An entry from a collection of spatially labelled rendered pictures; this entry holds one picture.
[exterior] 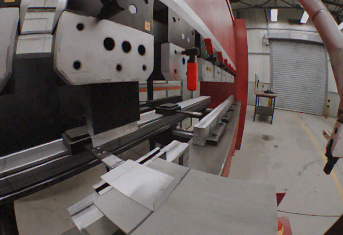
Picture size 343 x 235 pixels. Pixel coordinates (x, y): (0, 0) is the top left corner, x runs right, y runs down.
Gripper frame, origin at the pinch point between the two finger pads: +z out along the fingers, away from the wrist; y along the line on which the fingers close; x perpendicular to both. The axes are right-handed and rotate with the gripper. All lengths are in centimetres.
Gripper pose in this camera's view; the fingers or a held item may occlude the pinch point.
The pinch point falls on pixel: (328, 167)
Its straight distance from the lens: 57.5
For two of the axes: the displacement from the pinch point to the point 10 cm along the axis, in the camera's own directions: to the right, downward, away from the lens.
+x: 3.8, -1.7, 9.1
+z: -0.8, 9.7, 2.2
